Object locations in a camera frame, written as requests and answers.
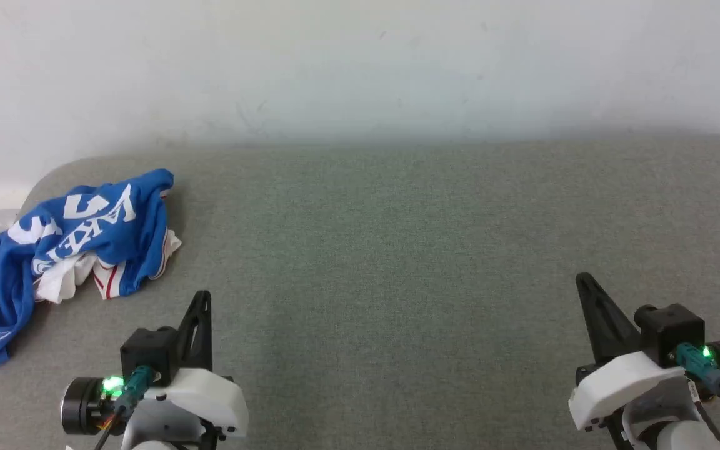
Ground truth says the teal-plug left gripper cable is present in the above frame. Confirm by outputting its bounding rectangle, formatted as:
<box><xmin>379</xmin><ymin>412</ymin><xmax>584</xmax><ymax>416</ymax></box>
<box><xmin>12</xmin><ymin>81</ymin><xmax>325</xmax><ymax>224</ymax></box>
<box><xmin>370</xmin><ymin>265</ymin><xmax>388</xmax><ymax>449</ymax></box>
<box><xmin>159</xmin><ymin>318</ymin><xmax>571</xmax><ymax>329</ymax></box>
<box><xmin>93</xmin><ymin>366</ymin><xmax>156</xmax><ymax>450</ymax></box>

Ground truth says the white wall trunking box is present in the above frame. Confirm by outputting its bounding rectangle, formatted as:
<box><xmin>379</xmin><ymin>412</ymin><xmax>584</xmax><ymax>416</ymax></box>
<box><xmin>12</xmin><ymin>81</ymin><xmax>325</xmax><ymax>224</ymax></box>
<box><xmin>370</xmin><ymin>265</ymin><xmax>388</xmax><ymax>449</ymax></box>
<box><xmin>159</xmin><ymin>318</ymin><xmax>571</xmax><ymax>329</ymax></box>
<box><xmin>0</xmin><ymin>181</ymin><xmax>37</xmax><ymax>212</ymax></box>

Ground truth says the teal-plug gripper cable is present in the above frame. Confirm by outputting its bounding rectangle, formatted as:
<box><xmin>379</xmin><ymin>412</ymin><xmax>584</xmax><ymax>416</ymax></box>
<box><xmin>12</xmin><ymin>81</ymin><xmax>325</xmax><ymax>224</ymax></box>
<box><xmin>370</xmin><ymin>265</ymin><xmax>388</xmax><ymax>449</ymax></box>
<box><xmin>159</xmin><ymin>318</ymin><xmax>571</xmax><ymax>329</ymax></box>
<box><xmin>674</xmin><ymin>342</ymin><xmax>720</xmax><ymax>416</ymax></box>
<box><xmin>93</xmin><ymin>366</ymin><xmax>156</xmax><ymax>450</ymax></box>

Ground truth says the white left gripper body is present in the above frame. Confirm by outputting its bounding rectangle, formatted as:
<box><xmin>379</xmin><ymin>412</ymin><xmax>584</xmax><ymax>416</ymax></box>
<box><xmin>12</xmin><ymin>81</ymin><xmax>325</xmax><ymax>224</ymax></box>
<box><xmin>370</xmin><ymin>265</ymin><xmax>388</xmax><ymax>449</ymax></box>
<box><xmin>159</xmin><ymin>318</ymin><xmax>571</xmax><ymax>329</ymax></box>
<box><xmin>155</xmin><ymin>367</ymin><xmax>249</xmax><ymax>450</ymax></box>

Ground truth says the thin black tagged cable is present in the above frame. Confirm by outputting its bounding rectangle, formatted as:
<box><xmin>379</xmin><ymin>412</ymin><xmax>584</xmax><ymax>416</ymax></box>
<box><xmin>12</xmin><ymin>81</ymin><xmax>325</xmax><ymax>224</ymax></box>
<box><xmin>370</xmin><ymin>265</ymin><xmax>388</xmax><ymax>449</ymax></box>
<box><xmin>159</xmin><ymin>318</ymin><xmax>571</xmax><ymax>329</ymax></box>
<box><xmin>687</xmin><ymin>380</ymin><xmax>720</xmax><ymax>450</ymax></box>

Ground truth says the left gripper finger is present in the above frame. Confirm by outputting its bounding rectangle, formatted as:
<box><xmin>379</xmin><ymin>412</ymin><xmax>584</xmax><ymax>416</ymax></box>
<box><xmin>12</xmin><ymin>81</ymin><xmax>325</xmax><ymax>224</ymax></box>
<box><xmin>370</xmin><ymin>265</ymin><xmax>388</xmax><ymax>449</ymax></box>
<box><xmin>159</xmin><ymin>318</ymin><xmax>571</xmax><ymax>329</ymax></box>
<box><xmin>181</xmin><ymin>291</ymin><xmax>214</xmax><ymax>371</ymax></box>
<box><xmin>176</xmin><ymin>293</ymin><xmax>201</xmax><ymax>370</ymax></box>

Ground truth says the blue and white sports jersey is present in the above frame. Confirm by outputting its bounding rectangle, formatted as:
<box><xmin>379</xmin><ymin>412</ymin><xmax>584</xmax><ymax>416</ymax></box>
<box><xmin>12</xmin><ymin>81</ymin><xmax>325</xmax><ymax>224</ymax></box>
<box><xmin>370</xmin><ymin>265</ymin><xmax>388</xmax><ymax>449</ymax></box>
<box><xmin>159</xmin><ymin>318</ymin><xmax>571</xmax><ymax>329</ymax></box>
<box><xmin>0</xmin><ymin>168</ymin><xmax>183</xmax><ymax>370</ymax></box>

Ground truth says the teal-plug right gripper cable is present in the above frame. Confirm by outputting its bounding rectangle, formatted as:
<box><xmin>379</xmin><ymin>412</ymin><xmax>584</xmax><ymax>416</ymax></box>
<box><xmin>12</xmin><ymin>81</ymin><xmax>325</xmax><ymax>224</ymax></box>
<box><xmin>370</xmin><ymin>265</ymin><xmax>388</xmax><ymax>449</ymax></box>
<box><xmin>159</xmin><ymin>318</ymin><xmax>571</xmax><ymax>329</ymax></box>
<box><xmin>674</xmin><ymin>342</ymin><xmax>720</xmax><ymax>416</ymax></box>

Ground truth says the grey-green fabric sofa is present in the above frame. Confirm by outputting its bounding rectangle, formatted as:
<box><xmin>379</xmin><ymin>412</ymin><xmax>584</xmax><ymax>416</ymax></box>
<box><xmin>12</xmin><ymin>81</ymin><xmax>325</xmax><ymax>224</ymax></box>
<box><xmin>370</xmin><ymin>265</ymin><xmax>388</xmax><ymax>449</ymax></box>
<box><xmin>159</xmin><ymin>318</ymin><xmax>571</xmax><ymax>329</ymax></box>
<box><xmin>0</xmin><ymin>134</ymin><xmax>720</xmax><ymax>450</ymax></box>

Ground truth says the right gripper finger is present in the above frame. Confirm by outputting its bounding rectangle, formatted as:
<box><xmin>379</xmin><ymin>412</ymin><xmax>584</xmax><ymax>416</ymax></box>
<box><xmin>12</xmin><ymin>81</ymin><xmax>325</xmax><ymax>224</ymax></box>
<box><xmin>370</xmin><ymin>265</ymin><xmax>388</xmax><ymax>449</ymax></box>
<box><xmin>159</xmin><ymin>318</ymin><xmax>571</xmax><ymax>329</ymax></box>
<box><xmin>576</xmin><ymin>273</ymin><xmax>643</xmax><ymax>366</ymax></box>

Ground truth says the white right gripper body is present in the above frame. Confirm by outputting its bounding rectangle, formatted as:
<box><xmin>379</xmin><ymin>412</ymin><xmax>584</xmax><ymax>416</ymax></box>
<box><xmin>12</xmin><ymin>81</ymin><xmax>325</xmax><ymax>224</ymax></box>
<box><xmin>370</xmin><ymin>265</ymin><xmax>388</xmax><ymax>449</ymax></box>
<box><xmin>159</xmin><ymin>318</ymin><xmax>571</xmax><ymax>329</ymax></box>
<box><xmin>568</xmin><ymin>350</ymin><xmax>687</xmax><ymax>432</ymax></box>

